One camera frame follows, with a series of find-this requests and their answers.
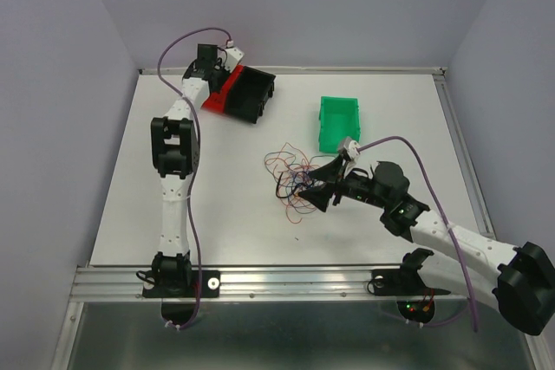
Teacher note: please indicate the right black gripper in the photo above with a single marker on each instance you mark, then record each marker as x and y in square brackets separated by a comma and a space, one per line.
[320, 196]

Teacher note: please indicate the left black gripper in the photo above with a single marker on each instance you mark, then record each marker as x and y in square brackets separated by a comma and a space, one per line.
[225, 75]

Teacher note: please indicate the green plastic bin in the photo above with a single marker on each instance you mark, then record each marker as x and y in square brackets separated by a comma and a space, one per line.
[339, 118]

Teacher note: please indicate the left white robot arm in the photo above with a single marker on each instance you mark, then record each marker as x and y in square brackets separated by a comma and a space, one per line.
[175, 146]

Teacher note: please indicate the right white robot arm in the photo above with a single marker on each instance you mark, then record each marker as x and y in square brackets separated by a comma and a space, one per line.
[516, 281]

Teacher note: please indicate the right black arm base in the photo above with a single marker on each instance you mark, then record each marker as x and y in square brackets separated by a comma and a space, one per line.
[399, 282]

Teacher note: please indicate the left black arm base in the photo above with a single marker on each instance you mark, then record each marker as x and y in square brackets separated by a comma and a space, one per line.
[175, 277]

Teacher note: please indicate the red plastic bin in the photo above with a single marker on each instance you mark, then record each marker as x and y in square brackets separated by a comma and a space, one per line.
[218, 101]

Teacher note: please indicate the black plastic bin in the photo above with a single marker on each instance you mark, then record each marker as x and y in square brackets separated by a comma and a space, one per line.
[248, 94]

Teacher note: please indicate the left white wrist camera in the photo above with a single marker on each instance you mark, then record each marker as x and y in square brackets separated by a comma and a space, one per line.
[232, 57]

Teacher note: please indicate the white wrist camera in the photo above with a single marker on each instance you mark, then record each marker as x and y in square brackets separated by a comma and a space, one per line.
[232, 57]
[348, 149]

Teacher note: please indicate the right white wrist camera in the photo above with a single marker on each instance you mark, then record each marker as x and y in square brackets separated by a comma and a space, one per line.
[348, 149]

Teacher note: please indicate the aluminium front rail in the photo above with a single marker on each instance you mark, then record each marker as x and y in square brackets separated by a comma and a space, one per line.
[250, 284]

